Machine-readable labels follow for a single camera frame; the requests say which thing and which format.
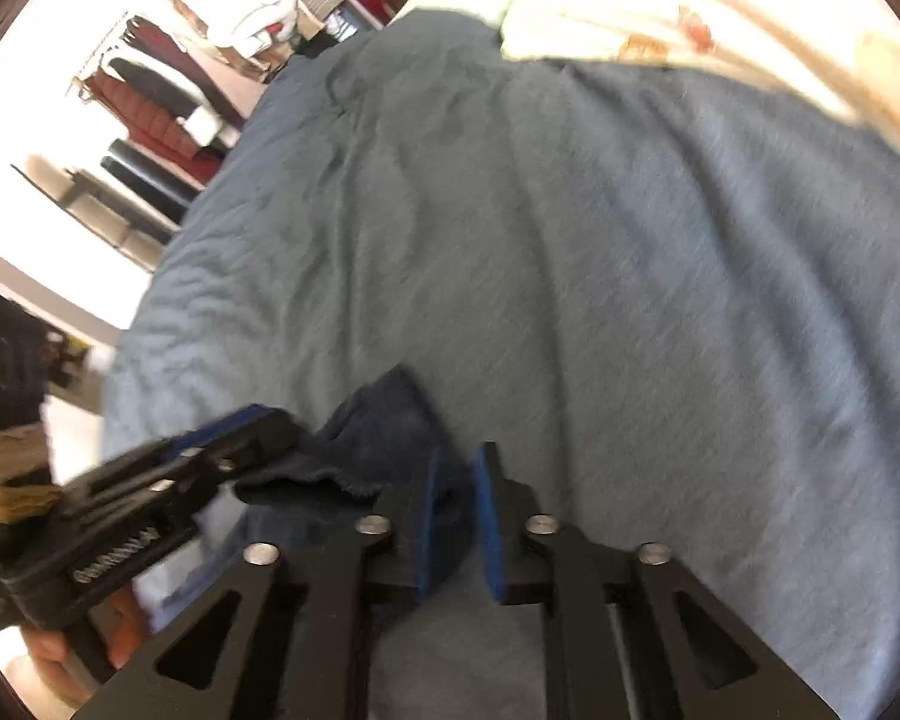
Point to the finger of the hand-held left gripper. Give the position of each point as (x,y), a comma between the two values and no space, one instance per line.
(259,439)
(225,424)

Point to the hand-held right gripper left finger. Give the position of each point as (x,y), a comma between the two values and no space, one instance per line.
(424,540)

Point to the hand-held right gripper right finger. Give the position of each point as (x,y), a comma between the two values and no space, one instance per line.
(489,532)

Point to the dark navy pants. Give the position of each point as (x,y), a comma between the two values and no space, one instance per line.
(379,439)

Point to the person's left hand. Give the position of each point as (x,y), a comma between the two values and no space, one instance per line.
(51,664)

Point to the tan woven basket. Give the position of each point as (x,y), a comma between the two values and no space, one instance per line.
(7,480)

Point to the dark cabinet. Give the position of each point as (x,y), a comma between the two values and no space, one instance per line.
(4,360)

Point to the blue-grey bed blanket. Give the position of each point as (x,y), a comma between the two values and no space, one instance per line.
(570,277)

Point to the red hanging garment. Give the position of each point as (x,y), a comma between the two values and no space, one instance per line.
(154,124)

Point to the black hanging garment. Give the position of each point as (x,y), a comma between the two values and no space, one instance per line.
(157,82)

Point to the white hanging garment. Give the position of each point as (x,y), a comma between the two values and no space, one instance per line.
(251,4)

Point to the cream printed blanket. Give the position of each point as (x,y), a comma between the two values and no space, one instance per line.
(720,7)

